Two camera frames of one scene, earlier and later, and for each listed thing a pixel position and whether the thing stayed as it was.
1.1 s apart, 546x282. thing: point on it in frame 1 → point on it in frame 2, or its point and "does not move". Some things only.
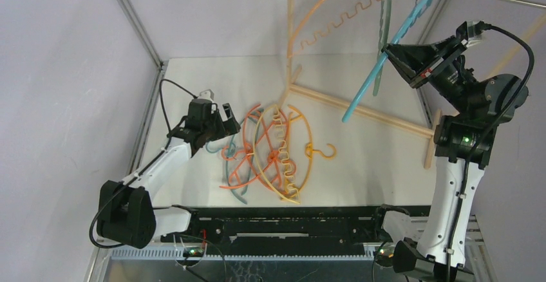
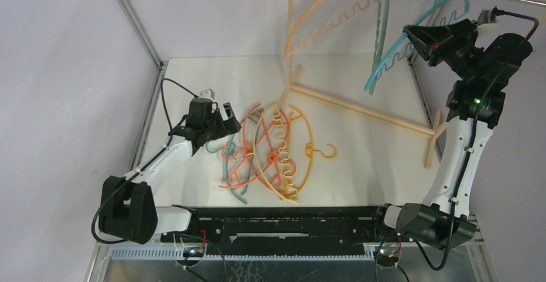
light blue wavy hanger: x=418 y=12 → x=407 y=42
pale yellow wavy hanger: x=288 y=174 does not move
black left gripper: x=228 y=127 does not move
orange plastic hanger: x=264 y=156 does not move
